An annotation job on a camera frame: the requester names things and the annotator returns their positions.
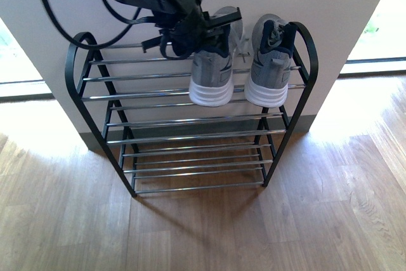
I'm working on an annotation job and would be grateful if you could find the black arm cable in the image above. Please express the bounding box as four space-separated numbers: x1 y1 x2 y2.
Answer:
30 0 143 48

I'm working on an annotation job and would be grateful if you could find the grey knit sneaker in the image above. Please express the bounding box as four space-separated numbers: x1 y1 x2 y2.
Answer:
189 20 244 107
244 14 297 108

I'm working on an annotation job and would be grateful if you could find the dark window frame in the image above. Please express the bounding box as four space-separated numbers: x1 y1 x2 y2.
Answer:
1 80 54 103

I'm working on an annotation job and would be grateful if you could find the black metal shoe rack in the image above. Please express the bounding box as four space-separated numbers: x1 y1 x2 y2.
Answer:
65 22 318 197

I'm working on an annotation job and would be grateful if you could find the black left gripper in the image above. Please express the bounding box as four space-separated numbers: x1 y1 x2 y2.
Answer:
141 6 242 58

